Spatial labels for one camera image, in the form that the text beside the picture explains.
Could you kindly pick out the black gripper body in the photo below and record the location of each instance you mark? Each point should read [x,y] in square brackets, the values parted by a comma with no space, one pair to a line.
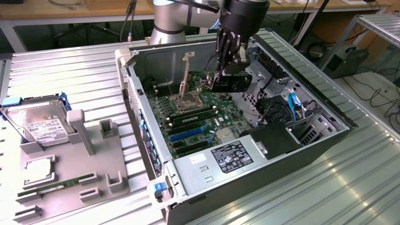
[242,16]

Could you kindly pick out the graphics card with metal bracket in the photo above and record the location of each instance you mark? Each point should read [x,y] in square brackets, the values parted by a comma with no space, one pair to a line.
[230,84]

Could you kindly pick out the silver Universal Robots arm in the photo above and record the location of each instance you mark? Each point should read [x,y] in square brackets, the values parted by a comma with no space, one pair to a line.
[168,23]

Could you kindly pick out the white boxes on desk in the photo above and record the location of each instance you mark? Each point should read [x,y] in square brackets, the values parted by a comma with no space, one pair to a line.
[301,1]

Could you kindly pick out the perforated metal disk bay cage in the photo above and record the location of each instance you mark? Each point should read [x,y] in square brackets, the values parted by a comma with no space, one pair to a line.
[246,103]

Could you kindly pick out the green motherboard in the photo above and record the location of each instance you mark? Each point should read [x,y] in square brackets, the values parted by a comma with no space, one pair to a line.
[228,107]

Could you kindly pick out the black slanted stand pole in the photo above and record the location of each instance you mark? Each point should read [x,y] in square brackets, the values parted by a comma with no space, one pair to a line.
[313,21]

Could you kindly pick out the green RAM stick in slot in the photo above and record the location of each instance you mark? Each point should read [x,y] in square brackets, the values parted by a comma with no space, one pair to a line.
[190,119]

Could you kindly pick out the silver chipset heatsink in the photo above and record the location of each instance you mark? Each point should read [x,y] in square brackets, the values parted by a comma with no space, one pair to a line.
[226,136]

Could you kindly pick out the grey and black equipment box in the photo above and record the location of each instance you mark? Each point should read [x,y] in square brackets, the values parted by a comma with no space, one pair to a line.
[346,61]

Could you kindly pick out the blue expansion slot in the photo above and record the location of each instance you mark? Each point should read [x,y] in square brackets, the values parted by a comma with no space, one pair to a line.
[184,135]

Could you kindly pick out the black chair base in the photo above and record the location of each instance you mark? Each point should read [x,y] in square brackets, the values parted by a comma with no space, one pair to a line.
[88,32]

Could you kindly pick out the open black PC case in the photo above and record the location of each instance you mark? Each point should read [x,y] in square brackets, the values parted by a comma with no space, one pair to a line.
[312,150]

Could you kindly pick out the grey power supply unit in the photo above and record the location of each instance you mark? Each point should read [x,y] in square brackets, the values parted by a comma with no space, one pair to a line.
[200,173]

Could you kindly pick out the blue case latch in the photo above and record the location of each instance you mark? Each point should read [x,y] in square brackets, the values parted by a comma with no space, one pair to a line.
[158,187]

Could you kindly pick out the silver hard disk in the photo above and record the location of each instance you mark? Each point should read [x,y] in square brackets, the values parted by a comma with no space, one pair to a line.
[40,119]

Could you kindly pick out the grey plastic parts rack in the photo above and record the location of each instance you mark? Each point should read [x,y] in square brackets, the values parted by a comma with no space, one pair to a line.
[72,164]

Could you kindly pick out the hard disk drive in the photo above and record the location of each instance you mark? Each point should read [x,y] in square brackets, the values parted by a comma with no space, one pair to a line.
[10,102]

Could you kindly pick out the silver CPU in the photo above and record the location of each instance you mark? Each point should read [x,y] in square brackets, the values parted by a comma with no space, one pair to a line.
[37,171]

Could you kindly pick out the CPU socket with metal frame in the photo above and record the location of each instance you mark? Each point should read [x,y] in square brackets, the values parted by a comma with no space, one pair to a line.
[186,104]

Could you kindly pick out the aluminium slat frame table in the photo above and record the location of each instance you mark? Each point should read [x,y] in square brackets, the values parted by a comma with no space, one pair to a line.
[381,25]

